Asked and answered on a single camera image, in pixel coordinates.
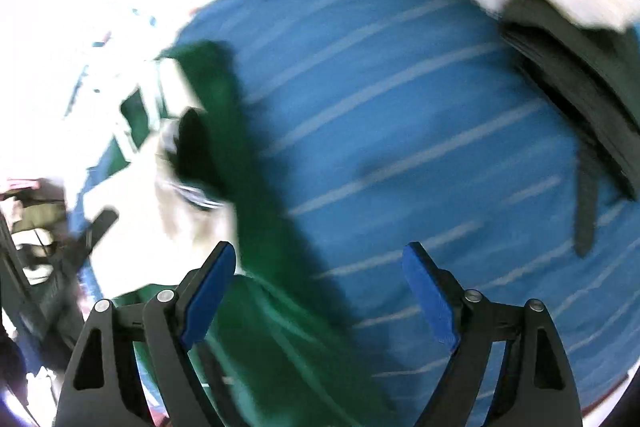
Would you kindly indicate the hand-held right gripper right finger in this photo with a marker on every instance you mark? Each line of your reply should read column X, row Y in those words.
column 430, row 297

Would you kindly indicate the blue striped quilt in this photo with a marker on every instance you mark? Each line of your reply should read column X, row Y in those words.
column 400, row 107

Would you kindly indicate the green garment with white stripes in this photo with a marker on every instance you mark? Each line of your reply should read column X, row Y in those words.
column 280, row 257

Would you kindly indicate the dark garment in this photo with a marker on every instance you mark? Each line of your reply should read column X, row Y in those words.
column 575, row 57

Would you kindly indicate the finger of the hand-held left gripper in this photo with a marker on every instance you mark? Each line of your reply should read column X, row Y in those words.
column 195, row 157

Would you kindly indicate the dark clutter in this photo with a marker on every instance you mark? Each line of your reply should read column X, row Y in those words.
column 35, row 257

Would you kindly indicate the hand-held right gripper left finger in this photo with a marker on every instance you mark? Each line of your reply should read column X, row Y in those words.
column 210, row 294

